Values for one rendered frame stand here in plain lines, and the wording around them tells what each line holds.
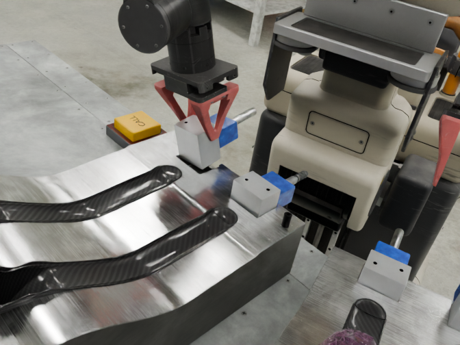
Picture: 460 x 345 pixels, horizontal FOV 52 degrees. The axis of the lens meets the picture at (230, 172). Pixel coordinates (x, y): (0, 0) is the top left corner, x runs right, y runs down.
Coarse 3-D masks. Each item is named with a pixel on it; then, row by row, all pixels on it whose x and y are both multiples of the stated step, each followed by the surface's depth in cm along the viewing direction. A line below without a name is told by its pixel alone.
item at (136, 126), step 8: (136, 112) 86; (120, 120) 83; (128, 120) 83; (136, 120) 83; (144, 120) 84; (152, 120) 84; (120, 128) 82; (128, 128) 81; (136, 128) 81; (144, 128) 82; (152, 128) 82; (160, 128) 84; (128, 136) 81; (136, 136) 81; (144, 136) 82
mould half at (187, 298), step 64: (0, 192) 51; (64, 192) 57; (192, 192) 60; (0, 256) 42; (64, 256) 46; (192, 256) 52; (256, 256) 53; (0, 320) 37; (64, 320) 38; (128, 320) 41; (192, 320) 50
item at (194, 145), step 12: (252, 108) 70; (192, 120) 64; (228, 120) 66; (240, 120) 69; (180, 132) 64; (192, 132) 62; (204, 132) 62; (228, 132) 66; (180, 144) 65; (192, 144) 63; (204, 144) 63; (216, 144) 64; (180, 156) 67; (192, 156) 64; (204, 156) 63; (216, 156) 65
